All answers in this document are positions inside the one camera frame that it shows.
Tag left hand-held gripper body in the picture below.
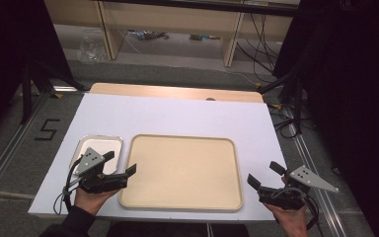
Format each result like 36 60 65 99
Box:
74 146 129 195

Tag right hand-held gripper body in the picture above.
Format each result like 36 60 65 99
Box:
257 165 340 211

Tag person's left hand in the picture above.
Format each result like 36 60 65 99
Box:
74 187 120 217

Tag person's right hand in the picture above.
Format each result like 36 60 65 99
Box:
264 176 310 237

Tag white square container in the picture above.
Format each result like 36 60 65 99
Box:
69 134 124 176

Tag large beige tray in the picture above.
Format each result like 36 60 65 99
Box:
118 133 245 212

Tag person's dark clothed legs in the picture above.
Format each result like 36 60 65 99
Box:
106 220 251 237

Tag black tripod stand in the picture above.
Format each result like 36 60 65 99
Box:
257 71 307 136
19 60 87 126

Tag white board table cover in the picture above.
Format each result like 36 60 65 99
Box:
27 92 288 222

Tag wooden table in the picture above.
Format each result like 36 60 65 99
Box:
88 82 265 104

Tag black curtain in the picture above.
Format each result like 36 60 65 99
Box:
271 0 379 237
0 0 75 151

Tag clear plastic bag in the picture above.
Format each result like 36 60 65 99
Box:
76 29 109 64

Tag bluish crumpled item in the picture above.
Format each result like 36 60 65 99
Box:
125 29 171 41

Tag small brown item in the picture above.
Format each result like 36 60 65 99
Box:
189 33 222 41

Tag light wooden shelf unit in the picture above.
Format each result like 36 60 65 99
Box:
43 0 301 69

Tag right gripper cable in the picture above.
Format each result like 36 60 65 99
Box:
300 194 321 231

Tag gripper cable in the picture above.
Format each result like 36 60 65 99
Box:
300 194 321 231
52 157 84 215

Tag metal floor rail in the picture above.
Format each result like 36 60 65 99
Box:
0 92 52 202
284 107 348 237

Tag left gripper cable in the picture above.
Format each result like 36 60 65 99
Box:
52 157 84 215

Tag bundle of black cables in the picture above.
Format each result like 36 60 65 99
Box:
236 12 279 84

